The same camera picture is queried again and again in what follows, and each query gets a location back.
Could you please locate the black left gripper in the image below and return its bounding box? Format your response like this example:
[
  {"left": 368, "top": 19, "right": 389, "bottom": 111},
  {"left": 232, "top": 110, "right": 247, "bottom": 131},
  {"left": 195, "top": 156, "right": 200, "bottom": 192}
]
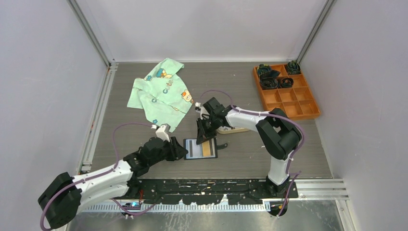
[{"left": 149, "top": 136, "right": 188, "bottom": 166}]

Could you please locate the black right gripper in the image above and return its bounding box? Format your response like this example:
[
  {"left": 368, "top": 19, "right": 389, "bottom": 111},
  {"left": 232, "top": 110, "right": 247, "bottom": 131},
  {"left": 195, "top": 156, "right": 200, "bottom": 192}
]
[{"left": 196, "top": 115, "right": 219, "bottom": 145}]

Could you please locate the orange striped credit card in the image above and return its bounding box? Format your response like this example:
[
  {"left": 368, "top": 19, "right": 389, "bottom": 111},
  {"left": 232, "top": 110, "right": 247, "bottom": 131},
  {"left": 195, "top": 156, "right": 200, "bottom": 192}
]
[{"left": 202, "top": 141, "right": 213, "bottom": 158}]

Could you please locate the white striped credit card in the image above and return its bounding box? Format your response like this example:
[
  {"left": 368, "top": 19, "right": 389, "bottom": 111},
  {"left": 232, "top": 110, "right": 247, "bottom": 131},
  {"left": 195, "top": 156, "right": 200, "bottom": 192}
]
[{"left": 184, "top": 139, "right": 203, "bottom": 160}]

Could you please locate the black leather card holder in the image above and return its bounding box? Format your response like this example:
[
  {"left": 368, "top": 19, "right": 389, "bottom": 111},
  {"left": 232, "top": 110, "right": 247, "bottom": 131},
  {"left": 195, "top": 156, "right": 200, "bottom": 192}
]
[{"left": 183, "top": 138, "right": 228, "bottom": 160}]

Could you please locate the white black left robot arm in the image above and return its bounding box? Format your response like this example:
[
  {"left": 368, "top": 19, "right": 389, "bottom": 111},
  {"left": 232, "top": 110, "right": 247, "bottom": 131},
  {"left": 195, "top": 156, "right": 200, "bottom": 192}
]
[{"left": 38, "top": 137, "right": 188, "bottom": 231}]

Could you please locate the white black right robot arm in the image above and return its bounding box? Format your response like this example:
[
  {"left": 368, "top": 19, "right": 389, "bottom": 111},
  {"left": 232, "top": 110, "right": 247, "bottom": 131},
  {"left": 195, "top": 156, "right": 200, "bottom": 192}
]
[{"left": 195, "top": 97, "right": 303, "bottom": 198}]

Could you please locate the beige oval tray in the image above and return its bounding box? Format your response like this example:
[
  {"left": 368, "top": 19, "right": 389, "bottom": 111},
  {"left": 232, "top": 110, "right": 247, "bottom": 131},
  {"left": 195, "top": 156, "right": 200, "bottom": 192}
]
[{"left": 217, "top": 127, "right": 249, "bottom": 134}]

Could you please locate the green cartoon print cloth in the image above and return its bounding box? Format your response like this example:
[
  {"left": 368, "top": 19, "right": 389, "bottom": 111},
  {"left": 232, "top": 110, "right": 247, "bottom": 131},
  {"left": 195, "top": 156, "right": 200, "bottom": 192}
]
[{"left": 127, "top": 58, "right": 194, "bottom": 132}]

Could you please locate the dark rolled belt front left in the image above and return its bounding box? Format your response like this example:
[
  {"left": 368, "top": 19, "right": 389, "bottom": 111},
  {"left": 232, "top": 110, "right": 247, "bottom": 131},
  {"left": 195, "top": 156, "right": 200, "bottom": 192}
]
[{"left": 259, "top": 77, "right": 279, "bottom": 90}]

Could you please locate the dark rolled belt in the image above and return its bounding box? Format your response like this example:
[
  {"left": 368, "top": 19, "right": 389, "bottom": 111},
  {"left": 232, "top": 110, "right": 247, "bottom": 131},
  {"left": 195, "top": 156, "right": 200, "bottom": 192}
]
[
  {"left": 278, "top": 77, "right": 294, "bottom": 89},
  {"left": 284, "top": 60, "right": 301, "bottom": 76},
  {"left": 257, "top": 64, "right": 281, "bottom": 78},
  {"left": 259, "top": 77, "right": 279, "bottom": 90}
]

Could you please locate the dark rolled belt back left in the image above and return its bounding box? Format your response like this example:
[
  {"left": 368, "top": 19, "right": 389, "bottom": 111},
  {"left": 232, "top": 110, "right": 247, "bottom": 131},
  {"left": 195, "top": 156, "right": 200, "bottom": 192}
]
[{"left": 257, "top": 64, "right": 281, "bottom": 78}]

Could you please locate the dark rolled belt front right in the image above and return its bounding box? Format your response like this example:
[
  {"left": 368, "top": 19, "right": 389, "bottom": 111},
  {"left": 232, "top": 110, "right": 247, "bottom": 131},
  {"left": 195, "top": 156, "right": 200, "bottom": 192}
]
[{"left": 278, "top": 77, "right": 294, "bottom": 89}]

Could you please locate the orange compartment organizer box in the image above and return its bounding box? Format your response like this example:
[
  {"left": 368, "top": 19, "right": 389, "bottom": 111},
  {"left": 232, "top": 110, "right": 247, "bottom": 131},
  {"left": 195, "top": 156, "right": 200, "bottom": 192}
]
[{"left": 252, "top": 64, "right": 320, "bottom": 120}]

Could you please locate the dark rolled belt back right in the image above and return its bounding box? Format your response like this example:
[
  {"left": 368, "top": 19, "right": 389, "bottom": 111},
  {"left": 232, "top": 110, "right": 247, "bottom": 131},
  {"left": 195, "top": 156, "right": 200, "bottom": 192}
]
[{"left": 284, "top": 60, "right": 301, "bottom": 76}]

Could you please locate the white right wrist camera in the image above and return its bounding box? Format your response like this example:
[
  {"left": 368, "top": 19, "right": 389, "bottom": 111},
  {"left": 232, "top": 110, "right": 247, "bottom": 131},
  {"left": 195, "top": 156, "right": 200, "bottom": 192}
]
[{"left": 194, "top": 102, "right": 209, "bottom": 119}]

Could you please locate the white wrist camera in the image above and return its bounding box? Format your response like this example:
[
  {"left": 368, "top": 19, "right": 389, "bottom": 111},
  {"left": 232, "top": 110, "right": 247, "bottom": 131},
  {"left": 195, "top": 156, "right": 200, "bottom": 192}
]
[
  {"left": 194, "top": 102, "right": 209, "bottom": 119},
  {"left": 155, "top": 124, "right": 170, "bottom": 142}
]

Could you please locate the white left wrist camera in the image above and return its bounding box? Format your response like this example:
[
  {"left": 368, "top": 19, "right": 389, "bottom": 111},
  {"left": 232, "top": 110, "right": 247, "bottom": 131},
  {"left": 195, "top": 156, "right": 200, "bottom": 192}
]
[{"left": 155, "top": 124, "right": 170, "bottom": 142}]

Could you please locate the aluminium front rail frame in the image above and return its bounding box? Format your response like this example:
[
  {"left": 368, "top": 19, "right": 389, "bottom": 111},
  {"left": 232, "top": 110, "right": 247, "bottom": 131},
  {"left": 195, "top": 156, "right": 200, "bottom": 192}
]
[{"left": 59, "top": 179, "right": 350, "bottom": 214}]

